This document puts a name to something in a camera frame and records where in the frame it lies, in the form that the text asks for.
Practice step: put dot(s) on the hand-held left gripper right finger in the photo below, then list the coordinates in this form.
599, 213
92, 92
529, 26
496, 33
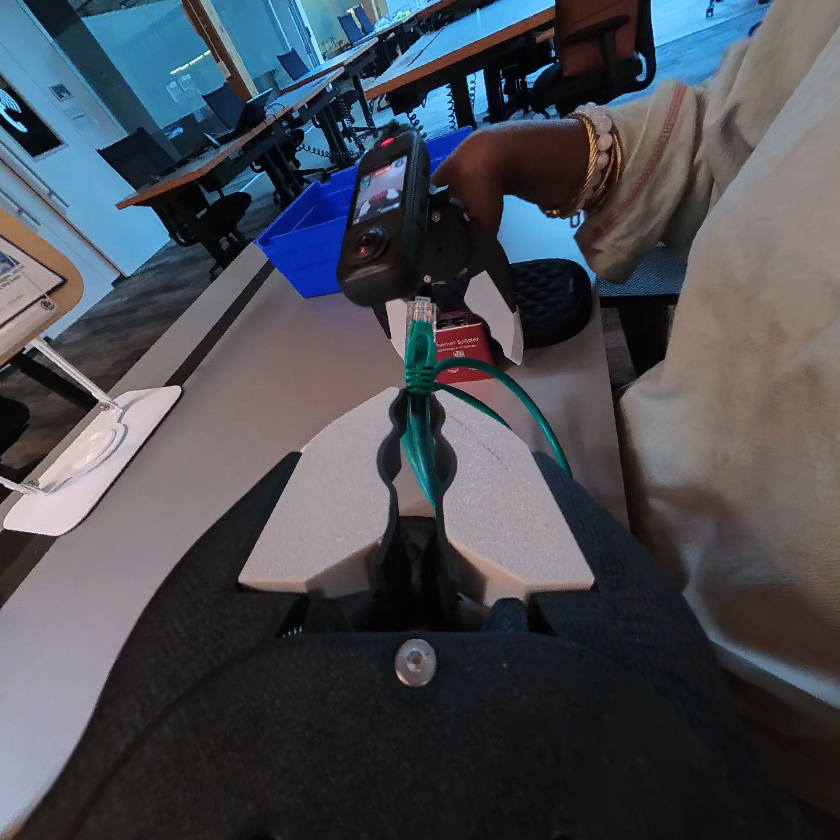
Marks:
512, 518

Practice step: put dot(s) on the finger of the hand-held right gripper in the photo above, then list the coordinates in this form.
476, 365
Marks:
502, 315
397, 325

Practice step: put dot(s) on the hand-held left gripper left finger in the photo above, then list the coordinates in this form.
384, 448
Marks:
321, 512

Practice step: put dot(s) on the red ethernet splitter box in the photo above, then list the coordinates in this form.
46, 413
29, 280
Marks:
463, 358

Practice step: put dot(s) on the blue plastic bin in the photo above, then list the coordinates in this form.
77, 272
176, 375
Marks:
308, 243

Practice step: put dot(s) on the long background desk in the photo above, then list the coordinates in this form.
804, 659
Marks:
459, 52
190, 174

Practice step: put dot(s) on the person's right hand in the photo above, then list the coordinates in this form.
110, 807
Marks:
525, 164

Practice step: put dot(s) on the black quilted wrist rest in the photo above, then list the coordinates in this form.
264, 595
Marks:
551, 302

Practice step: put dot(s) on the black office chair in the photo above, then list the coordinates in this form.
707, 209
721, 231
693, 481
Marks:
138, 157
223, 105

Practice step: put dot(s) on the brown-backed office chair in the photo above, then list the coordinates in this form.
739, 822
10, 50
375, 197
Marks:
590, 33

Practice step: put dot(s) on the printed instruction sheet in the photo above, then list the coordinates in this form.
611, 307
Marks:
19, 289

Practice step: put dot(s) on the phone icon door window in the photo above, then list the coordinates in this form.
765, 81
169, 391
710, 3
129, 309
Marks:
26, 118

